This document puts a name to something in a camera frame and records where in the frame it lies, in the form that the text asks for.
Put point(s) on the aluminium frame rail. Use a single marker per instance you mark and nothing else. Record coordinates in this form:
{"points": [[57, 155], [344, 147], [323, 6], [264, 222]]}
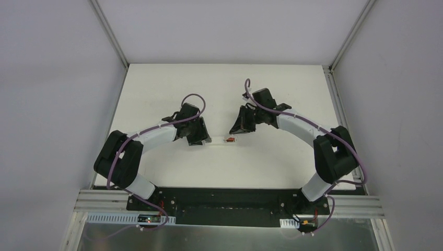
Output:
{"points": [[99, 206]]}

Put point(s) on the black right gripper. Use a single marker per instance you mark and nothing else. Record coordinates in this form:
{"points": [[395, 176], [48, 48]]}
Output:
{"points": [[253, 117]]}

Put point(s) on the white remote control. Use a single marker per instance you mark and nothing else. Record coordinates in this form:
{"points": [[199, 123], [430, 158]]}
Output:
{"points": [[219, 141]]}

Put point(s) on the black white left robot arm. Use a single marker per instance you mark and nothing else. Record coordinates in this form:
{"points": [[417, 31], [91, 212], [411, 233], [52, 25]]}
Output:
{"points": [[120, 157]]}

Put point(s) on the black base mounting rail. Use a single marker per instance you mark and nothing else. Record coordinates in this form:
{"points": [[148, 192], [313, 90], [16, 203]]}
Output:
{"points": [[225, 204]]}

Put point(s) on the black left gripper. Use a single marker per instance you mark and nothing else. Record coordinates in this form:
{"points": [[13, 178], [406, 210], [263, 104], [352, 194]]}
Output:
{"points": [[195, 130]]}

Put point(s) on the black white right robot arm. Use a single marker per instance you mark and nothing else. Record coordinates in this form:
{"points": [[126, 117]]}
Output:
{"points": [[334, 153]]}

